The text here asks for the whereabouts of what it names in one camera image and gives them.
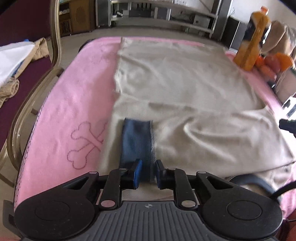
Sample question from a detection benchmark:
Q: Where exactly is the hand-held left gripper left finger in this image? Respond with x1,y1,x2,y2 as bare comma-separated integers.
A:
67,159,142,210

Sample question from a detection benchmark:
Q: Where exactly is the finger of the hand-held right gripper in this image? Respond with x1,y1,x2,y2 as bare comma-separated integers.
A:
279,119,296,139

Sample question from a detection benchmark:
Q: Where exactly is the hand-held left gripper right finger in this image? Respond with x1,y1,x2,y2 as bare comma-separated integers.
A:
156,159,233,209

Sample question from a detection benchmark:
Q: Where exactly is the beige t-shirt with dark trim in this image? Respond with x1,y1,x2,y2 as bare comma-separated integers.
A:
99,37,294,202

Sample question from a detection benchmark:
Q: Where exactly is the white and beige clothes pile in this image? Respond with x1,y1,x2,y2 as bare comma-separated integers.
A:
0,37,50,109

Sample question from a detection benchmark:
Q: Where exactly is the red apple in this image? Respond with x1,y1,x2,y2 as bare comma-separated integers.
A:
260,65,278,78
264,56,278,67

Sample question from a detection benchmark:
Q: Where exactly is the beige fleece jacket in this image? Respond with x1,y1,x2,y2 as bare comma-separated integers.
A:
261,20,296,61

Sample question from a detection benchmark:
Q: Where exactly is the orange juice bottle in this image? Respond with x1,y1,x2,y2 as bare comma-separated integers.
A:
233,6,272,71

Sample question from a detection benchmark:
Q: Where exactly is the dark drawer cabinet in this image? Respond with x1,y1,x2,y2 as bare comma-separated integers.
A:
222,16,248,50

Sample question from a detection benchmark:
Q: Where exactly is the pink printed blanket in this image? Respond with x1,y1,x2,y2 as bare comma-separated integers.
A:
14,37,296,218

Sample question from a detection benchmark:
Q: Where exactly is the grey television stand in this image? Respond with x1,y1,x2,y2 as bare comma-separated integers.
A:
110,0,219,39

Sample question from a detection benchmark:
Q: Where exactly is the light blue garment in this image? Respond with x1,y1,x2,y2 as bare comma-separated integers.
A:
10,59,27,78

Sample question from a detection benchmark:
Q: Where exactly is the black media receiver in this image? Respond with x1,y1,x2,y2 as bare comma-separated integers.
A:
128,8,153,18

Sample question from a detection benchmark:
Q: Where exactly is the silver box speaker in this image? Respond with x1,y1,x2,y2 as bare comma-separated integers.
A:
154,6,171,21

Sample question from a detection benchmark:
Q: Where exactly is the wooden cabinet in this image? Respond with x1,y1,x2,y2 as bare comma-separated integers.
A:
58,0,96,37

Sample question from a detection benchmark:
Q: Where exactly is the white garment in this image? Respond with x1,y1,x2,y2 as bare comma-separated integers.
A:
0,42,35,85

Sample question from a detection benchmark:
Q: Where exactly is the black cable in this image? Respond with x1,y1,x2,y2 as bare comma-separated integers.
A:
269,183,296,200

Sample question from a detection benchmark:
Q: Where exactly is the maroon chair with gold frame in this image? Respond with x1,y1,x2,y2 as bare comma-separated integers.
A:
0,0,65,188

